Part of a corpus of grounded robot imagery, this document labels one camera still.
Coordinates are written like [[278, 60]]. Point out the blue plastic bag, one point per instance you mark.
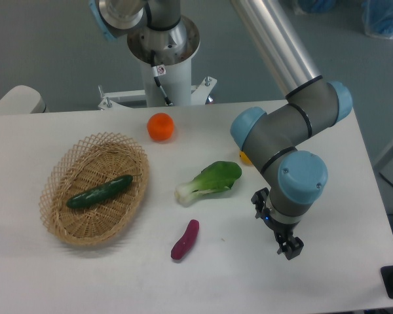
[[315, 6], [377, 18]]

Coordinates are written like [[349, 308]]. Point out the green bok choy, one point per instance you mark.
[[218, 177]]

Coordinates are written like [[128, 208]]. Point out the blue plastic bag middle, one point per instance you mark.
[[315, 6]]

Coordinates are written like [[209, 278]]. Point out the purple sweet potato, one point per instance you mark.
[[186, 242]]

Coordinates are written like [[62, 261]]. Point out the yellow mango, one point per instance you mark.
[[244, 158]]

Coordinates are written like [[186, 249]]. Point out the blue plastic bag right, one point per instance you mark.
[[377, 18]]

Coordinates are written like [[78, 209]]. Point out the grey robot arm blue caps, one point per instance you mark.
[[295, 178]]

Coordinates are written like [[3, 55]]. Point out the green cucumber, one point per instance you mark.
[[100, 193]]

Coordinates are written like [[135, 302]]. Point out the orange tangerine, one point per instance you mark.
[[160, 127]]

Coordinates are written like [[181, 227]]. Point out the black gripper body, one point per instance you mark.
[[280, 224]]

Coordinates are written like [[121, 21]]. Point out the woven wicker basket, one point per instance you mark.
[[94, 160]]

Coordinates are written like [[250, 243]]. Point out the white chair armrest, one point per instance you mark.
[[22, 100]]

